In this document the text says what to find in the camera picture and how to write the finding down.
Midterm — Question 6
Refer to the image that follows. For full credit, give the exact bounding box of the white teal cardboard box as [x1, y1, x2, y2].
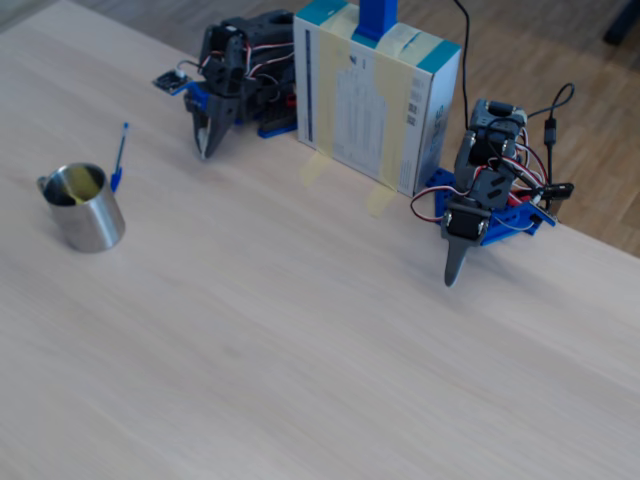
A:
[293, 0, 462, 199]

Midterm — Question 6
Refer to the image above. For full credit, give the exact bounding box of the black plug connector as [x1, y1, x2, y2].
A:
[534, 182, 575, 202]

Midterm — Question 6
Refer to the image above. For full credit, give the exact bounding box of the long black cable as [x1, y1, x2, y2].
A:
[452, 0, 473, 131]

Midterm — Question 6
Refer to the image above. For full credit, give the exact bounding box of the grey idle gripper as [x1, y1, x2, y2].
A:
[439, 197, 494, 289]

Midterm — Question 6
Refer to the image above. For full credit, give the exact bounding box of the blue camera post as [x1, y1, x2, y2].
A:
[351, 0, 400, 49]

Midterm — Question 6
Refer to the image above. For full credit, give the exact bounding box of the silver metal cup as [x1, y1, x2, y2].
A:
[36, 162, 126, 254]

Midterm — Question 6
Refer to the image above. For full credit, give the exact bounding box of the red white servo wire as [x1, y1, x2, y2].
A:
[409, 185, 464, 225]

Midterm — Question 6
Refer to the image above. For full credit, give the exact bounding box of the yellow highlighter black cap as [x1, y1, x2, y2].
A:
[63, 167, 104, 206]

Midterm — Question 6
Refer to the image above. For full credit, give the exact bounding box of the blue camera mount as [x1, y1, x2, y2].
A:
[182, 82, 209, 116]

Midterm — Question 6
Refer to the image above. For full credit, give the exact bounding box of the blue idle arm base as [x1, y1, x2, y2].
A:
[424, 168, 557, 247]

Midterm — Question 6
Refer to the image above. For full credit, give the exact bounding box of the blue arm base plate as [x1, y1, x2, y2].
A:
[234, 117, 300, 140]

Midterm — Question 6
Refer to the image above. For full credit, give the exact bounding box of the black furniture foot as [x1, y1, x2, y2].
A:
[602, 0, 640, 47]

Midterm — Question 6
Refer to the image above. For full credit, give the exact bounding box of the blue capped ballpoint pen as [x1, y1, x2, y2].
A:
[109, 122, 130, 194]

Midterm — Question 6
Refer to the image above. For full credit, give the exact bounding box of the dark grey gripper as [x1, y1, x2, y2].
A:
[191, 49, 251, 161]

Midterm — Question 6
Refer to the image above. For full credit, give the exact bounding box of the yellow masking tape strip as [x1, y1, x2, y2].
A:
[366, 22, 422, 219]
[298, 0, 361, 190]

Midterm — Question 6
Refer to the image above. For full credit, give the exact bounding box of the black wrist camera board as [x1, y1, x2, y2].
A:
[152, 69, 191, 96]

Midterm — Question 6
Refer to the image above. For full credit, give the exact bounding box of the black cable with inline block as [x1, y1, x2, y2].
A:
[527, 82, 576, 184]

